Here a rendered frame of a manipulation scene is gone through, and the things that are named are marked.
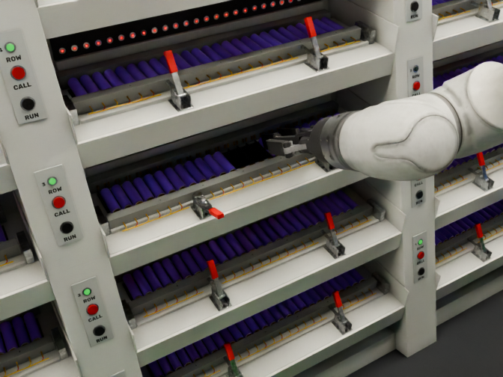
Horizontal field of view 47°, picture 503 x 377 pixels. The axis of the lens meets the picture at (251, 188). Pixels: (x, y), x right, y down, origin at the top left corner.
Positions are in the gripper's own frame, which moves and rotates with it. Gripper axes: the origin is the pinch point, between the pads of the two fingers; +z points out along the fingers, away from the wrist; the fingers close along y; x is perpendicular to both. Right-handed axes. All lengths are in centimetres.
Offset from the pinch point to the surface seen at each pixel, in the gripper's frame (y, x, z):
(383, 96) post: -23.4, -2.0, -2.1
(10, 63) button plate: 42.4, -22.5, -12.4
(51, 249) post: 44.9, 4.3, -5.9
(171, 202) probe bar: 23.8, 4.6, -0.5
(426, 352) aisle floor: -28, 61, 7
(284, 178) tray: 1.9, 7.1, -1.2
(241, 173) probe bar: 9.5, 3.7, -0.2
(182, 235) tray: 24.4, 10.0, -3.9
